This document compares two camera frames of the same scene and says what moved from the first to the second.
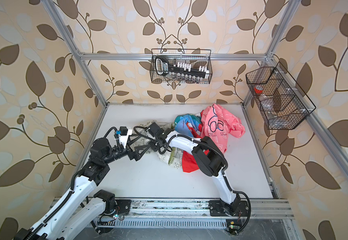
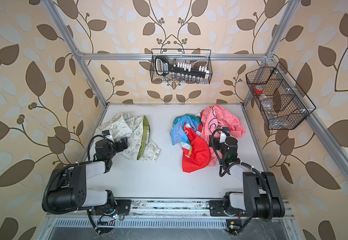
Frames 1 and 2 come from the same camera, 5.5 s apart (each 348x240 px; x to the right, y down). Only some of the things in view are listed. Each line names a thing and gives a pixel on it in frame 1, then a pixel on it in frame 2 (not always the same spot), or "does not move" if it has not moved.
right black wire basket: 282,104 does not move
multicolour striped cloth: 191,124 does not move
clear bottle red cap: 267,103 does not move
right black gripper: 154,147 → 217,141
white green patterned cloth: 172,156 → 136,130
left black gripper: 134,155 → 123,143
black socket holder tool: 163,66 does not move
